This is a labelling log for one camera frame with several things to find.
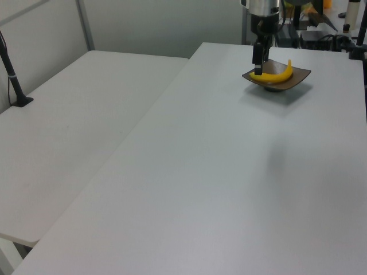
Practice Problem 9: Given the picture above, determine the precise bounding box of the grey metal post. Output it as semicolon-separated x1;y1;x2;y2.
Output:
75;0;96;52

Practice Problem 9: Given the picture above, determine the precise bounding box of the black clamp camera stand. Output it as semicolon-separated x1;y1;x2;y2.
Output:
348;24;367;61

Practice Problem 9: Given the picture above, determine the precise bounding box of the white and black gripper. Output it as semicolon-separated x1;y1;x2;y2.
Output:
245;0;282;76

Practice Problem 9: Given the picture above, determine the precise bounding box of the flat black electronics box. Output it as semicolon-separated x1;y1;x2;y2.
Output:
300;30;335;51

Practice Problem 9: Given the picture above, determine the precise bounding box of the brown square ceramic plate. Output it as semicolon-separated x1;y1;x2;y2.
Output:
241;59;312;93

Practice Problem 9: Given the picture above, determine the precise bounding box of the white side table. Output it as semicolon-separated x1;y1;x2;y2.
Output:
0;50;190;275

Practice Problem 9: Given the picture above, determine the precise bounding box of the white cylinder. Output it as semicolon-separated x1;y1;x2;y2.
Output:
343;0;361;30

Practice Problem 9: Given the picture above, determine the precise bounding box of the yellow toy banana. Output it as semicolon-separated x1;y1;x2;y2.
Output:
248;58;295;85

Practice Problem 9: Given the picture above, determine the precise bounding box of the perforated grey metal panel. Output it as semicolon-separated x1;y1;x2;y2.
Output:
240;5;254;45

